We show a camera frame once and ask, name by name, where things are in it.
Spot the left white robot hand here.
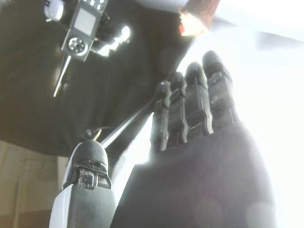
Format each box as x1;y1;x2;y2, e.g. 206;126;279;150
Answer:
48;49;279;228

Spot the black handheld device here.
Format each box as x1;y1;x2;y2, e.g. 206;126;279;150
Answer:
53;0;110;98

